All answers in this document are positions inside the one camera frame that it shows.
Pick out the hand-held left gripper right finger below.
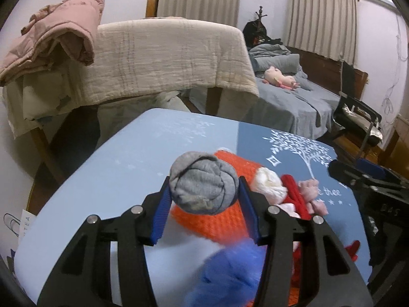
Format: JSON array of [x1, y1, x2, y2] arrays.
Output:
[[238, 177, 374, 307]]

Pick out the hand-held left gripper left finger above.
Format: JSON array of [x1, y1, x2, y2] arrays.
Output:
[[37, 177, 175, 307]]

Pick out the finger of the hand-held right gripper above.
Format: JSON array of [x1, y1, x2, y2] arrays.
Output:
[[356, 159, 409, 183], [328, 159, 409, 195]]

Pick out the orange knitted cloth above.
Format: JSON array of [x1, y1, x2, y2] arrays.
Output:
[[171, 149, 301, 307]]

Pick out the grey sock ball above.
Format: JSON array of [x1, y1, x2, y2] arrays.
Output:
[[169, 152, 240, 215]]

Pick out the blue fluffy sock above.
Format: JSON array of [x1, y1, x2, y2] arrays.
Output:
[[198, 241, 267, 307]]

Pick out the white fluffy pompom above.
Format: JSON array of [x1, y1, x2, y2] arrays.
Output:
[[252, 168, 288, 203]]

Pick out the pink sock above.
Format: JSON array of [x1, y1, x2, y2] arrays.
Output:
[[299, 179, 328, 216]]

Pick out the small red cloth piece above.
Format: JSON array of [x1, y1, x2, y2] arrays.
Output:
[[346, 241, 360, 263]]

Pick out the silver seat cushion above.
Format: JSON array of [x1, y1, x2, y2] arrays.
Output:
[[342, 105, 384, 141]]

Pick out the blue tree print table cover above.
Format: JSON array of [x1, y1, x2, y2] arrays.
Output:
[[14, 108, 371, 307]]

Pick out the bed with grey sheet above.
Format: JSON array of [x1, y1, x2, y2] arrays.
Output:
[[188, 43, 368, 141]]

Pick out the pale grey cloth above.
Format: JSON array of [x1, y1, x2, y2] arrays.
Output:
[[156, 91, 192, 113]]

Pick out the pink plush toy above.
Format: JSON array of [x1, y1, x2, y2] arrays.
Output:
[[264, 66, 301, 90]]

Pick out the white paper sheet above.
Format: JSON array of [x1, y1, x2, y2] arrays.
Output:
[[0, 209, 39, 263]]

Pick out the metal paper clip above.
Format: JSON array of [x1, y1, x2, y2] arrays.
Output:
[[3, 213, 20, 238]]

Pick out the beige woven blanket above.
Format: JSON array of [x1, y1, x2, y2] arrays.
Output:
[[69, 17, 260, 106]]

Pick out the coat rack with dark clothes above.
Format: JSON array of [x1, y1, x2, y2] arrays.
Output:
[[243, 6, 282, 47]]

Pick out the pale cream cloth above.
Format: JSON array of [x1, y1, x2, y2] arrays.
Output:
[[3, 61, 99, 138]]

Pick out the pink padded jacket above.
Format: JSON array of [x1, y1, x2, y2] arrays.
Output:
[[0, 0, 105, 87]]

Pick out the black metal frame chair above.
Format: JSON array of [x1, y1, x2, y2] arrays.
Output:
[[332, 61, 384, 160]]

